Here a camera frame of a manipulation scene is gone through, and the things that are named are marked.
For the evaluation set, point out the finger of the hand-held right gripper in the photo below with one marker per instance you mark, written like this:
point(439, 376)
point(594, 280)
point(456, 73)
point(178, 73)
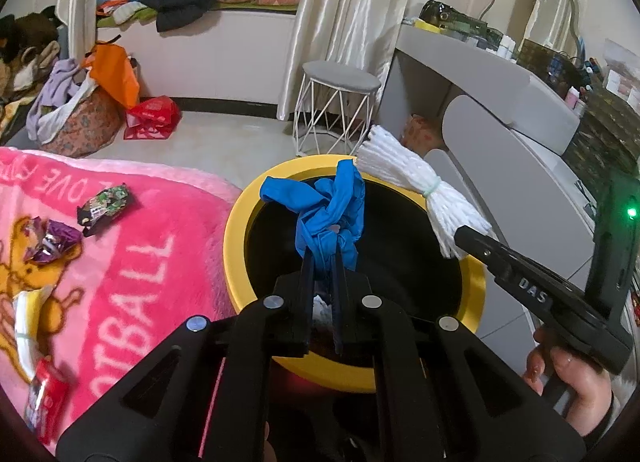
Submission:
point(500, 264)

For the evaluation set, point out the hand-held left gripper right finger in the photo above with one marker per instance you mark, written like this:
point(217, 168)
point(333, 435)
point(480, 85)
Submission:
point(342, 292)

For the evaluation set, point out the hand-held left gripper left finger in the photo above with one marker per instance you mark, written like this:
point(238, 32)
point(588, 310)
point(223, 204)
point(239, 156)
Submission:
point(306, 292)

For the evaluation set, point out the blue rubber glove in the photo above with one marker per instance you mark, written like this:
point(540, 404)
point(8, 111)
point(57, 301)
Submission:
point(320, 222)

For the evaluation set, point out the yellow rimmed black bin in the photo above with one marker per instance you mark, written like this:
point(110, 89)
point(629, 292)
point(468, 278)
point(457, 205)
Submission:
point(240, 242)

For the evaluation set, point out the white foam net bundle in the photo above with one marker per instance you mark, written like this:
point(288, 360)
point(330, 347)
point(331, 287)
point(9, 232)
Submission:
point(400, 161)

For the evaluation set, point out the green snack wrapper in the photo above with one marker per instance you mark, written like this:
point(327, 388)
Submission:
point(105, 207)

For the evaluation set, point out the purple snack wrapper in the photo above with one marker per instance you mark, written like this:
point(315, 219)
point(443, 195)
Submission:
point(52, 242)

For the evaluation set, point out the small white packet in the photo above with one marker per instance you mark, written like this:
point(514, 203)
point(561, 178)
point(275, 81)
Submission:
point(30, 317)

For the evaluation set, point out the red cylindrical snack can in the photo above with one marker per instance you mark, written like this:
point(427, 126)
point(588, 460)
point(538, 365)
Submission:
point(45, 397)

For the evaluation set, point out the person's right forearm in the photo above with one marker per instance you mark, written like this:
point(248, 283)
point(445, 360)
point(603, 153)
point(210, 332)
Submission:
point(607, 422)

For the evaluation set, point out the person's right hand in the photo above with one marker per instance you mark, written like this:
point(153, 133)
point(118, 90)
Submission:
point(575, 377)

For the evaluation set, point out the grey rounded chair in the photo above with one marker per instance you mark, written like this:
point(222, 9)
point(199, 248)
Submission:
point(500, 151)

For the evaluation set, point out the orange patterned box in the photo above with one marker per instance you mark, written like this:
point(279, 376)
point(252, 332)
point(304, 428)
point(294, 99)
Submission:
point(422, 134)

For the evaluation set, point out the pink cartoon bear blanket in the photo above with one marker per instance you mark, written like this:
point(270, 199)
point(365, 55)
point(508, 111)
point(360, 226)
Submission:
point(125, 282)

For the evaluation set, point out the grey dressing table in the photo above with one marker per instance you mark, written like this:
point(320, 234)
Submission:
point(475, 66)

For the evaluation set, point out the dark woven basket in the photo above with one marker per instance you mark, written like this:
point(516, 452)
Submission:
point(550, 64)

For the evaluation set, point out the row of cosmetic bottles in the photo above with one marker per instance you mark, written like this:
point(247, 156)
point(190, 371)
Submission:
point(507, 46)

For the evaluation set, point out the red plastic bag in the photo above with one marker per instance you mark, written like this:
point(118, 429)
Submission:
point(152, 116)

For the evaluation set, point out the dark clear cosmetic bag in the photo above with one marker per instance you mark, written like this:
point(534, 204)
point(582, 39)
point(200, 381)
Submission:
point(455, 21)

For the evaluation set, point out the white window bench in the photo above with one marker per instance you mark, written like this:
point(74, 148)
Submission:
point(210, 61)

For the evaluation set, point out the arched vanity mirror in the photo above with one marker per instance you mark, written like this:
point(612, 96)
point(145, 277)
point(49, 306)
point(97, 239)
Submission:
point(555, 11)

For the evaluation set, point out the floral fabric basket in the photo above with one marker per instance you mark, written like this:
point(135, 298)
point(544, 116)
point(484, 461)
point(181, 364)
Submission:
point(90, 126)

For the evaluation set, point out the orange fabric bag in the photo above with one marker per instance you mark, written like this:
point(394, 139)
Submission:
point(115, 71)

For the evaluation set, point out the black jacket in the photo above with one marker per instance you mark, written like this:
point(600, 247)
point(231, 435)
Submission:
point(180, 1)

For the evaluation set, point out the lavender garment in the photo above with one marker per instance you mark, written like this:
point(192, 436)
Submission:
point(55, 86)

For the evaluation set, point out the white folded clothes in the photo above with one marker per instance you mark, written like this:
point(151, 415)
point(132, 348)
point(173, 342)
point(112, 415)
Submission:
point(130, 12)

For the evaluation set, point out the pile of mixed clothes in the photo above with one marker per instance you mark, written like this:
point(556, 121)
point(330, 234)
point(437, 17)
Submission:
point(25, 51)

